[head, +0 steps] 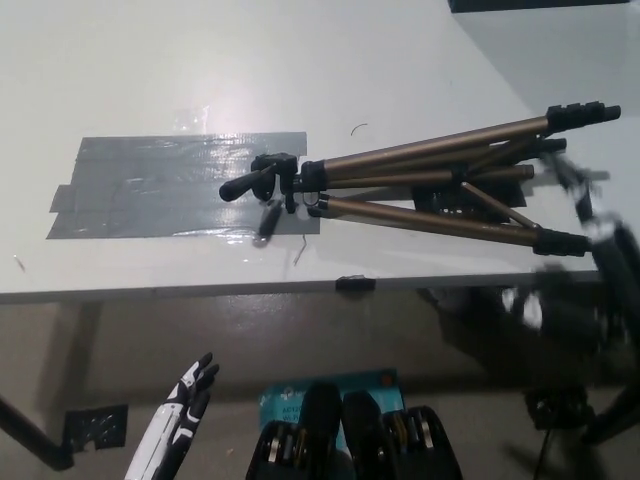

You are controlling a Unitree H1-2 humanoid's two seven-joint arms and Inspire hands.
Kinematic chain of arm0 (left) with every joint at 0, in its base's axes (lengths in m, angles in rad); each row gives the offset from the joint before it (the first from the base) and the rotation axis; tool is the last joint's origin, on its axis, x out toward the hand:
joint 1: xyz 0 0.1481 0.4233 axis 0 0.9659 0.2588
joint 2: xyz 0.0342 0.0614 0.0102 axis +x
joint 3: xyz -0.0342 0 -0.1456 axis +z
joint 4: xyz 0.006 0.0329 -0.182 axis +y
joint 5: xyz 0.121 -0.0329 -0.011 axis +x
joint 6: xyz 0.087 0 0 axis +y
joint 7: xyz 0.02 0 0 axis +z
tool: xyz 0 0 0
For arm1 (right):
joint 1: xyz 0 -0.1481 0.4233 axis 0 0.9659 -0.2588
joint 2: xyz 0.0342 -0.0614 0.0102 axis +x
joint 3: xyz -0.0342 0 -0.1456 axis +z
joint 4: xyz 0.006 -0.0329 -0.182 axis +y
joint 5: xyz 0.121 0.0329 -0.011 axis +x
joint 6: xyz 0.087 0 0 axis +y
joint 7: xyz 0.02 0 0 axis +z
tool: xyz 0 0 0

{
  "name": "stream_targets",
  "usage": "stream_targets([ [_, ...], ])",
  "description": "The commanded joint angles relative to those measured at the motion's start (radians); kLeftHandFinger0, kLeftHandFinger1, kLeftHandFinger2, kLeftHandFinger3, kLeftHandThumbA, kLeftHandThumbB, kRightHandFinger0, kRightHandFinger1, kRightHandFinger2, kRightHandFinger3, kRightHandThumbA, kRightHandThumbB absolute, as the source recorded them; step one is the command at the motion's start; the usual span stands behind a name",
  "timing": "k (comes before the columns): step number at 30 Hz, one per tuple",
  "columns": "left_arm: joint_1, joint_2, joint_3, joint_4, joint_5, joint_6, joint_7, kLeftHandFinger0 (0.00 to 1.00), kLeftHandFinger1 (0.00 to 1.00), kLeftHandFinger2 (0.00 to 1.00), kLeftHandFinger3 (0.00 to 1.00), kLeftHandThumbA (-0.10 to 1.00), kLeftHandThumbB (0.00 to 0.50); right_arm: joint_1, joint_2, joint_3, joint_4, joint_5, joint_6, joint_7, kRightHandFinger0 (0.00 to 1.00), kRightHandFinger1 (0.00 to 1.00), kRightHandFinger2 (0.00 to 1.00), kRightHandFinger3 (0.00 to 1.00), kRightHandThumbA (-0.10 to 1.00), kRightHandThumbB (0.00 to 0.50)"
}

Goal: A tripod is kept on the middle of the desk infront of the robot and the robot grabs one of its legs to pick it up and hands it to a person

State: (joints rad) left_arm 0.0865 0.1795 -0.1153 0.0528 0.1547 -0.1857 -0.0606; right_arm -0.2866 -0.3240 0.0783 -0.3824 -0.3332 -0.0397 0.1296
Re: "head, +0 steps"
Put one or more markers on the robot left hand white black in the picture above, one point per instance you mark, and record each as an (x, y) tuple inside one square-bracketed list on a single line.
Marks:
[(165, 425)]

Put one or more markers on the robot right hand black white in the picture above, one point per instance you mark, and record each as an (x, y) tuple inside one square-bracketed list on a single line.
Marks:
[(617, 255)]

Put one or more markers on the bronze and black camera tripod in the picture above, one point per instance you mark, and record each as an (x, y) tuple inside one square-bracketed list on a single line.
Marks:
[(400, 216)]

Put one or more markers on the black ribbed robot body blocks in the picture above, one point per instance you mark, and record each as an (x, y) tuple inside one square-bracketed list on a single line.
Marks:
[(360, 440)]

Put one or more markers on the black floor tape patch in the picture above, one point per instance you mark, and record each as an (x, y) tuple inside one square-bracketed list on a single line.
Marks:
[(95, 427), (557, 407)]

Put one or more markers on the teal printed router box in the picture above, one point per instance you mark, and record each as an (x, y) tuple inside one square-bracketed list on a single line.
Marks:
[(280, 400)]

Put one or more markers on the black table leg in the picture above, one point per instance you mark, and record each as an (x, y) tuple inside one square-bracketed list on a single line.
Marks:
[(30, 435), (615, 417)]

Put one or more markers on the small black tape strip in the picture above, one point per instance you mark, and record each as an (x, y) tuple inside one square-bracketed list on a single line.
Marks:
[(355, 283)]

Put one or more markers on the dark blue flat object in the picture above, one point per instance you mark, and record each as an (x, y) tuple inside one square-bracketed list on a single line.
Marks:
[(525, 5)]

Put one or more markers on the grey duct tape patch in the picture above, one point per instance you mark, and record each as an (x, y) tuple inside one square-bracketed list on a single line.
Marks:
[(150, 190)]

